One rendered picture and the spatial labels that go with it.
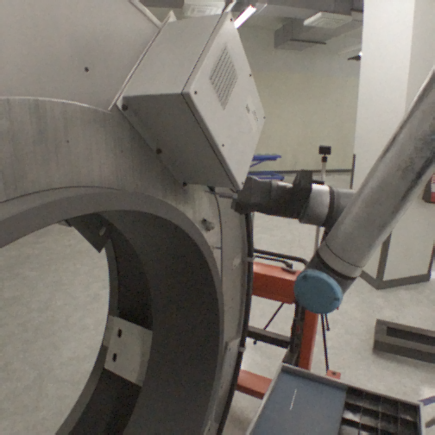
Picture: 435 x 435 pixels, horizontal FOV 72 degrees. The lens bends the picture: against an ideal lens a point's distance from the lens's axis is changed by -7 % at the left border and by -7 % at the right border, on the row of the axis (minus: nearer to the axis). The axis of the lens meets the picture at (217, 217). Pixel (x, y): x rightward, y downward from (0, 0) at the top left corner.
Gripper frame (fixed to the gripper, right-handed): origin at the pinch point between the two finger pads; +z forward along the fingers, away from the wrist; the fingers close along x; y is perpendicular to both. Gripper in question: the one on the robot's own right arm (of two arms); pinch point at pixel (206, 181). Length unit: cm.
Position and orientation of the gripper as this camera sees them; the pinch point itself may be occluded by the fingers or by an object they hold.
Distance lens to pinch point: 65.9
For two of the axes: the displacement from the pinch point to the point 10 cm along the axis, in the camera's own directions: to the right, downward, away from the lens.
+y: -0.7, 4.3, 9.0
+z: -9.9, -1.5, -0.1
